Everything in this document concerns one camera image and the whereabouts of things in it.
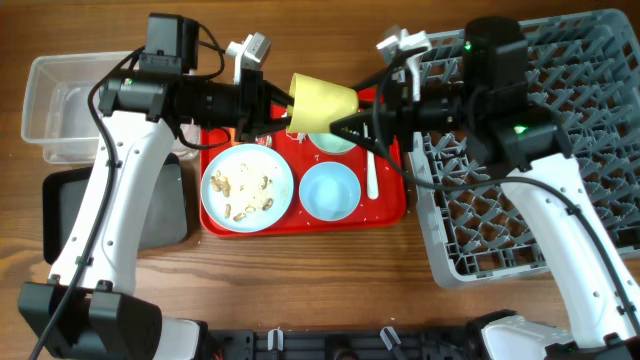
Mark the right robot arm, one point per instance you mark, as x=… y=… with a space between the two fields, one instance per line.
x=529 y=155

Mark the yellow cup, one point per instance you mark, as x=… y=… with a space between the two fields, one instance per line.
x=318 y=103

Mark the green bowl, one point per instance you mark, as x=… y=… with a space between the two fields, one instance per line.
x=331 y=144

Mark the light blue plate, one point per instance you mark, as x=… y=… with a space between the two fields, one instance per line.
x=247 y=188

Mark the light blue bowl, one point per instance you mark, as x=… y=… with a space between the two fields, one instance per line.
x=330 y=191

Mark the red serving tray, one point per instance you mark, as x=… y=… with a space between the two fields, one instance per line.
x=300 y=156

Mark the grey dishwasher rack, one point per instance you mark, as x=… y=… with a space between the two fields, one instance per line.
x=585 y=68

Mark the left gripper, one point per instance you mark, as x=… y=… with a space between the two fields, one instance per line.
x=257 y=92

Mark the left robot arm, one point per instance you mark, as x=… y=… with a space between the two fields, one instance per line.
x=87 y=308

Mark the white plastic spoon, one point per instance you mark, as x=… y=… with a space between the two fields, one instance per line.
x=371 y=177

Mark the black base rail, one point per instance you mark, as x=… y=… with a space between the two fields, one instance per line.
x=279 y=344

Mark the clear plastic bin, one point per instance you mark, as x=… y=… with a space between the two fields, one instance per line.
x=55 y=114

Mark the black tray bin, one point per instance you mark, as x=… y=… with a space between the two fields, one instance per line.
x=166 y=222

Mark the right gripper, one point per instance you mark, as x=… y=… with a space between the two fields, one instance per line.
x=398 y=116

